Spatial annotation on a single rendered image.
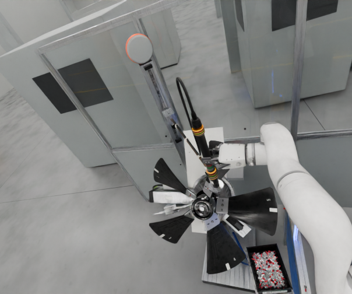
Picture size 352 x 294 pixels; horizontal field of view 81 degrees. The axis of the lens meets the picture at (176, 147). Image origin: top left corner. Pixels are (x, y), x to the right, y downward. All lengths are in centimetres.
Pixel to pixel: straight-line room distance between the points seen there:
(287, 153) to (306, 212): 25
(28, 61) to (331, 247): 314
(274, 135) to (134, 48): 92
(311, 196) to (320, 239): 8
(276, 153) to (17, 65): 307
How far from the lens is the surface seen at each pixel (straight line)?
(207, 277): 220
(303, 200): 48
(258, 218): 111
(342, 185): 226
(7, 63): 336
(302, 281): 135
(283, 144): 69
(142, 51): 132
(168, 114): 137
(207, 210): 111
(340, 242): 48
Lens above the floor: 216
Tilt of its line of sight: 39 degrees down
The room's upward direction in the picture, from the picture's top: 24 degrees counter-clockwise
